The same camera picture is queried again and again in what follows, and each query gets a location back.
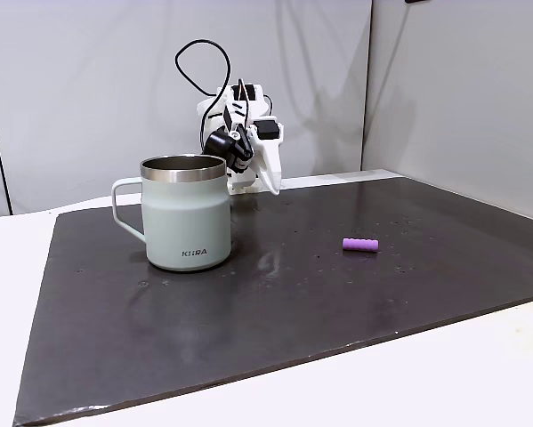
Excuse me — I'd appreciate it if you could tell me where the black table mat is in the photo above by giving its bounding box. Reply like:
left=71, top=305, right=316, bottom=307
left=12, top=176, right=533, bottom=427

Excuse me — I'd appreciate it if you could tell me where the black camera cable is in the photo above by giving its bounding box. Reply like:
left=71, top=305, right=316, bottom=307
left=174, top=39, right=232, bottom=153

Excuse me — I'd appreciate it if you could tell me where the purple pen grip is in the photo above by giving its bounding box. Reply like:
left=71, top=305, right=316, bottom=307
left=342, top=237, right=380, bottom=254

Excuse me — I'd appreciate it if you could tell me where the mint green steel mug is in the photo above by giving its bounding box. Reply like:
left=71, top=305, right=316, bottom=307
left=110, top=154, right=233, bottom=273

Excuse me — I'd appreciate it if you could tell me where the black gripper-mounted camera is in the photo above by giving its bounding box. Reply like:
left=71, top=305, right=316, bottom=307
left=205, top=127, right=254, bottom=173

